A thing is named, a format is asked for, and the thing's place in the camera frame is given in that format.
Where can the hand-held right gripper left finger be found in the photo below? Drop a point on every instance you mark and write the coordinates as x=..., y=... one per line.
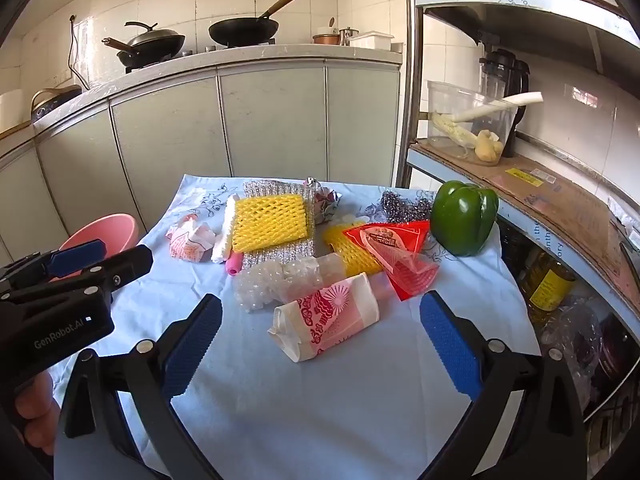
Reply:
x=192, y=347

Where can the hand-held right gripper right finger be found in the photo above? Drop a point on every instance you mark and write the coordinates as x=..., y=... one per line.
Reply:
x=450, y=350

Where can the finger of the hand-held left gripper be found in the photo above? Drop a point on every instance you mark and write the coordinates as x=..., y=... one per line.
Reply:
x=125, y=265
x=77, y=259

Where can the pink plastic bucket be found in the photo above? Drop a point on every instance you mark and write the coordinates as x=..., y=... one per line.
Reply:
x=115, y=232

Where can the red white paper wrapper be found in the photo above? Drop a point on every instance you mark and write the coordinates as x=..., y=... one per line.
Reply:
x=192, y=242

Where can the small pink plastic piece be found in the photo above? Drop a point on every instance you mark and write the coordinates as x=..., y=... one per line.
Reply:
x=234, y=266

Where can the clear bubble wrap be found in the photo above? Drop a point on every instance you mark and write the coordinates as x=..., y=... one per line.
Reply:
x=265, y=282

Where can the white foam net roll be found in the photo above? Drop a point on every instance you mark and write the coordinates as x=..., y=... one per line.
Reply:
x=227, y=230

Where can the red plastic packet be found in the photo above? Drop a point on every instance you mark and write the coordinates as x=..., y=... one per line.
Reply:
x=400, y=240

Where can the pink white paper bag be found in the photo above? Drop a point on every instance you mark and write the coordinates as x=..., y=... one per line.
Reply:
x=330, y=320

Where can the small yellow foam net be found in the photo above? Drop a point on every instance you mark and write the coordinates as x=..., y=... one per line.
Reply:
x=350, y=255

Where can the large yellow foam net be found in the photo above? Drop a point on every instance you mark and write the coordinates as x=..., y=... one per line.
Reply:
x=270, y=222

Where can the steel wool scrubber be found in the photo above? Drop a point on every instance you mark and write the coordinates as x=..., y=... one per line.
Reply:
x=400, y=207

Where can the foil wrapper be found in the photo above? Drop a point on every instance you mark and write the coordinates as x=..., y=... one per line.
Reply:
x=325, y=202

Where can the person's left hand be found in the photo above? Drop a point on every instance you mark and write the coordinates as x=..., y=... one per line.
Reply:
x=37, y=410

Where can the cooking oil bottle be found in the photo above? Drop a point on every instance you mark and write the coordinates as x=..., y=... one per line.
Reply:
x=550, y=285

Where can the floral light-blue cloth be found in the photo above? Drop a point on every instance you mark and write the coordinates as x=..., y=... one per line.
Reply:
x=300, y=410

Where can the clear plastic bag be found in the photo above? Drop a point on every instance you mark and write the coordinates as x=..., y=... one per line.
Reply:
x=575, y=330

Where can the green bell pepper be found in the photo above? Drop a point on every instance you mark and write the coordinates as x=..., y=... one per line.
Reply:
x=462, y=220

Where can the white rice cooker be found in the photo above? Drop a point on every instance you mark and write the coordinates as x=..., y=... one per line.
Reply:
x=11, y=110

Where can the kitchen counter cabinets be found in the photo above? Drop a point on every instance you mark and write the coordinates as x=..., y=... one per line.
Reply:
x=270, y=120

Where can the ginger root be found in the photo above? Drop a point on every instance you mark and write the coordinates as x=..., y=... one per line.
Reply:
x=487, y=147

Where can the corn cob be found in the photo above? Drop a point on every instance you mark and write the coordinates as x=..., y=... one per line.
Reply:
x=452, y=130

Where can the black wok with lid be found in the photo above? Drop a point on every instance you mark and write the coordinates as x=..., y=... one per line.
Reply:
x=155, y=42

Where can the gas stove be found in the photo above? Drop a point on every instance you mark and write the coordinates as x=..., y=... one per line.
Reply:
x=200, y=50

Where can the clear plastic container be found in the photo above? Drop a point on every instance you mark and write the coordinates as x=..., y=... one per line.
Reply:
x=450, y=105

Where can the white leek stalk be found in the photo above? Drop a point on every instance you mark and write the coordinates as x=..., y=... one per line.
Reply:
x=520, y=99

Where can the open black frying pan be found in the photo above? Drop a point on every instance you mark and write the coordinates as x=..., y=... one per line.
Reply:
x=242, y=30

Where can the metal shelf rack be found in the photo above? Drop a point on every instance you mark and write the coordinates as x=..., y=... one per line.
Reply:
x=410, y=85

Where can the copper pot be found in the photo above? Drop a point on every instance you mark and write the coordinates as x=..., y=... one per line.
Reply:
x=327, y=39

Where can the white plastic box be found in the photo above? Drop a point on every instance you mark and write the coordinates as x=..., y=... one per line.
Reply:
x=372, y=40

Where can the small steel pot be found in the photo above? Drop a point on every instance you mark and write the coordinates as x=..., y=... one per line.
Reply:
x=348, y=36

